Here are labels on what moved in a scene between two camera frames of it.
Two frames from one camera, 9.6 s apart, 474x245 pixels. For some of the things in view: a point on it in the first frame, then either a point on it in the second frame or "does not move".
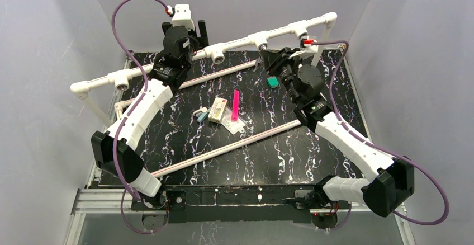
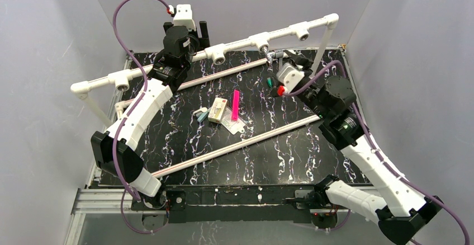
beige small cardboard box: [217, 110] does not move
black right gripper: [273, 61] to [299, 60]
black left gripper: [204, 42] does not move
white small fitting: [203, 109] does not move
